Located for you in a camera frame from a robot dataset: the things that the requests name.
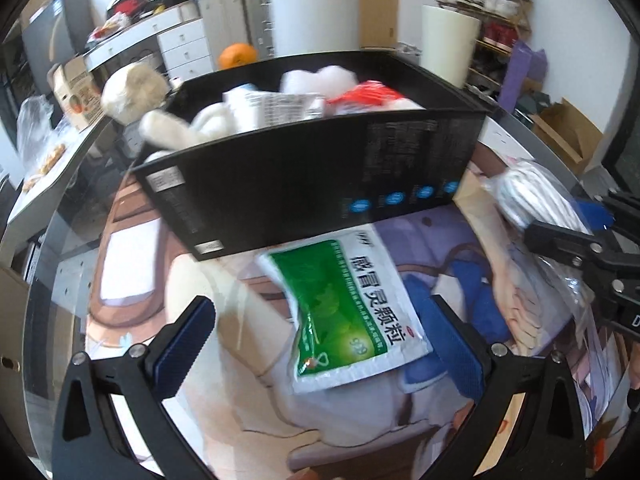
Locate white plush toy blue ear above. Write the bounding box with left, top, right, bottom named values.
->
left=139, top=102, right=236, bottom=153

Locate beige woven ball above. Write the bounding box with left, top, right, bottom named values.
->
left=101, top=65, right=168, bottom=123

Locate white bubble wrap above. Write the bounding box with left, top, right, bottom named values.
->
left=280, top=65, right=358, bottom=98

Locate grey side table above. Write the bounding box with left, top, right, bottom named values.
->
left=7, top=115, right=108, bottom=241

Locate black cardboard box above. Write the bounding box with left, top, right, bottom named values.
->
left=131, top=49, right=493, bottom=262

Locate white cylinder bin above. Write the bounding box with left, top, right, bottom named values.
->
left=420, top=4, right=483, bottom=86

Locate orange fruit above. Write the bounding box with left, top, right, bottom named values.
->
left=218, top=43, right=258, bottom=71

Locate brown wooden cabinet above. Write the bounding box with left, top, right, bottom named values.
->
left=0, top=265, right=31, bottom=431

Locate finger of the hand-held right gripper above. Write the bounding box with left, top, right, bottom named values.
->
left=524, top=221, right=640, bottom=286
left=574, top=189, right=640, bottom=233

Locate clear plastic bag of fruit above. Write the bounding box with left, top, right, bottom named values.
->
left=17, top=97, right=68, bottom=191

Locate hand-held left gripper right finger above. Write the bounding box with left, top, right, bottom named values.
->
left=420, top=294, right=586, bottom=480

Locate green white medicine packet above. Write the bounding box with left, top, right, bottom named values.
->
left=222, top=87, right=326, bottom=133
left=256, top=227, right=433, bottom=395

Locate tall white appliance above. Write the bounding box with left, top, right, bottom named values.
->
left=270, top=0, right=361, bottom=58

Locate wooden shoe rack with shoes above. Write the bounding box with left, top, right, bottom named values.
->
left=432, top=0, right=533, bottom=91

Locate plastic bag of food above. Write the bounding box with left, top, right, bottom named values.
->
left=89, top=12, right=132, bottom=43

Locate red black shoe box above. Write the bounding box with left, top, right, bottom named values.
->
left=112, top=0, right=161, bottom=16

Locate purple bag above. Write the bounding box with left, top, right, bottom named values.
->
left=497, top=42, right=551, bottom=111

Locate red snack packet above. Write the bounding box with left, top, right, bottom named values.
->
left=330, top=80, right=426, bottom=111

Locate bagged striped cloth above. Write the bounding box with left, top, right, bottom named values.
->
left=482, top=157, right=596, bottom=233

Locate printed table mat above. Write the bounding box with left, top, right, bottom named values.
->
left=85, top=155, right=640, bottom=480

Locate white desk with drawers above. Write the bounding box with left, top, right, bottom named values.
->
left=85, top=2, right=206, bottom=86

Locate printed cardboard fruit box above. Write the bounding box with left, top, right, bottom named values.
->
left=47, top=55, right=106, bottom=131

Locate white suitcase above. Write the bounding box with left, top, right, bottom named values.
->
left=199, top=0, right=248, bottom=53

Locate wooden door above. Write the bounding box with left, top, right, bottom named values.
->
left=357, top=0, right=401, bottom=48

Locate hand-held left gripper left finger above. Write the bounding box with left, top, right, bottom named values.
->
left=52, top=296, right=217, bottom=480

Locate grey cabinet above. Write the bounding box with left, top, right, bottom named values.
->
left=20, top=0, right=96, bottom=76

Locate open brown cardboard box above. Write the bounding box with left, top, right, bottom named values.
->
left=532, top=98, right=603, bottom=173

